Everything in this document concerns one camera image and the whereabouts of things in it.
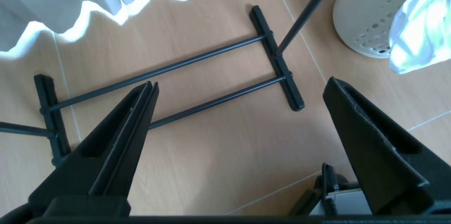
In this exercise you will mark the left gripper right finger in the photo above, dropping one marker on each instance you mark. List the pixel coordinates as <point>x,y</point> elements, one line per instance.
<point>387,188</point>

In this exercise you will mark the white laundry basket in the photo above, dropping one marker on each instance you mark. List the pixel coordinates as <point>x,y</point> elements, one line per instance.
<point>363,12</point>

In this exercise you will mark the black clothes rack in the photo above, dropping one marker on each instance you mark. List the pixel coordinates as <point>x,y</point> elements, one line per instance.
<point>282,69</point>

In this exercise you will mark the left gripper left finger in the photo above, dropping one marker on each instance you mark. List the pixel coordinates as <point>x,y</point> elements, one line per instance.
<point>70,188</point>

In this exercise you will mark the white printed t-shirt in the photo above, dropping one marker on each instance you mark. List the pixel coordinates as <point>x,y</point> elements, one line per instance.
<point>419,30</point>

